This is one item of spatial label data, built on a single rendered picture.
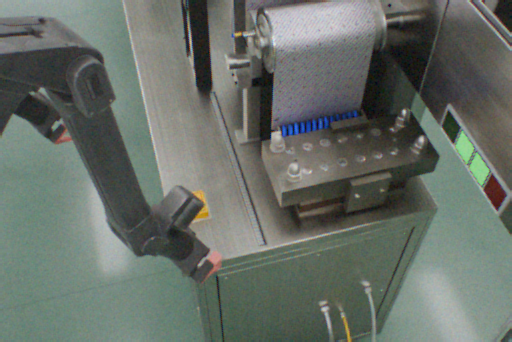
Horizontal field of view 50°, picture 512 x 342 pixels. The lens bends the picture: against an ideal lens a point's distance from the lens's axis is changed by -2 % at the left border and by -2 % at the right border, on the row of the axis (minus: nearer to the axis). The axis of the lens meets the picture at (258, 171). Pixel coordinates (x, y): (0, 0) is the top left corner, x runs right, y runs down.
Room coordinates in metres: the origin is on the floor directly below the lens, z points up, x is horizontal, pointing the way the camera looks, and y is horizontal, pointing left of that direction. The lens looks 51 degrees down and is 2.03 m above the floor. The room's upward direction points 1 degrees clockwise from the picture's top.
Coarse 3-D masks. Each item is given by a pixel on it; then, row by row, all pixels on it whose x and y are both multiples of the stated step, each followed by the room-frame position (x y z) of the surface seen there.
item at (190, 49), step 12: (180, 0) 1.38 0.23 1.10; (192, 0) 1.23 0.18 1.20; (204, 0) 1.24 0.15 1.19; (192, 12) 1.23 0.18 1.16; (204, 12) 1.24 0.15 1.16; (192, 24) 1.23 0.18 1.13; (204, 24) 1.24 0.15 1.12; (192, 36) 1.23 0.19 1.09; (204, 36) 1.24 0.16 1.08; (192, 48) 1.23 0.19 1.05; (204, 48) 1.24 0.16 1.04; (192, 60) 1.33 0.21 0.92; (204, 60) 1.24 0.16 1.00; (204, 72) 1.24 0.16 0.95; (204, 84) 1.24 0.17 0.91
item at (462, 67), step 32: (416, 0) 1.06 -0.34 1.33; (448, 0) 0.96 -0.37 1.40; (416, 32) 1.03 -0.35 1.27; (448, 32) 0.92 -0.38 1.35; (480, 32) 0.84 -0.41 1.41; (416, 64) 0.99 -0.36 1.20; (448, 64) 0.89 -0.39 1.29; (480, 64) 0.81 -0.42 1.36; (448, 96) 0.86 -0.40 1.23; (480, 96) 0.78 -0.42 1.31; (480, 128) 0.75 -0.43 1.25
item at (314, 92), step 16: (336, 64) 0.99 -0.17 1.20; (352, 64) 1.00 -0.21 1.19; (368, 64) 1.01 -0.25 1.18; (288, 80) 0.96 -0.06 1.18; (304, 80) 0.97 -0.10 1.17; (320, 80) 0.98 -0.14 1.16; (336, 80) 0.99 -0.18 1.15; (352, 80) 1.00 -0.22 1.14; (288, 96) 0.96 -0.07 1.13; (304, 96) 0.97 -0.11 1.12; (320, 96) 0.98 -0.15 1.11; (336, 96) 0.99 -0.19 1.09; (352, 96) 1.01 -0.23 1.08; (272, 112) 0.95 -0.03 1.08; (288, 112) 0.96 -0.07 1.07; (304, 112) 0.97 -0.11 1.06; (320, 112) 0.98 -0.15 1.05; (336, 112) 1.00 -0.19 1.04; (352, 112) 1.01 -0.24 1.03; (272, 128) 0.95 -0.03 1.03
